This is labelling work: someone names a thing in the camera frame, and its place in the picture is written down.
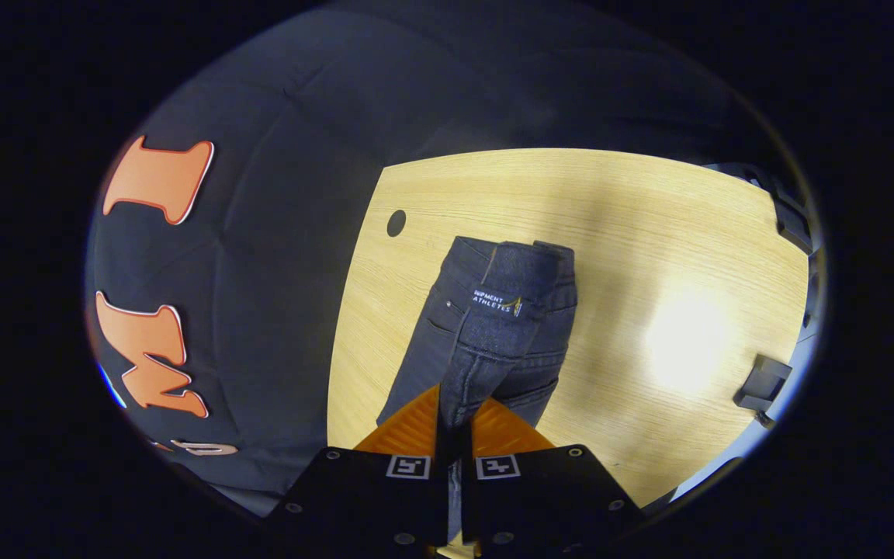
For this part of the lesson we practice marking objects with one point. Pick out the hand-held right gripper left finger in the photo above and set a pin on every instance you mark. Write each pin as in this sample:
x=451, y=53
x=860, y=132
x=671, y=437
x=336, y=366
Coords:
x=369, y=497

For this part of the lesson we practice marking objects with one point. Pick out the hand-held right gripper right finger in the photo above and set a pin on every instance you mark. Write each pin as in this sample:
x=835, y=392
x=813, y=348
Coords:
x=540, y=497

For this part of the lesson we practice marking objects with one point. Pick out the black jeans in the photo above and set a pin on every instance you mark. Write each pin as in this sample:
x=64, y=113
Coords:
x=493, y=341

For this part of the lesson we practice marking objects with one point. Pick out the black table clamp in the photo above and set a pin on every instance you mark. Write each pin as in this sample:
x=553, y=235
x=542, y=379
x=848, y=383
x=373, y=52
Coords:
x=792, y=221
x=761, y=380

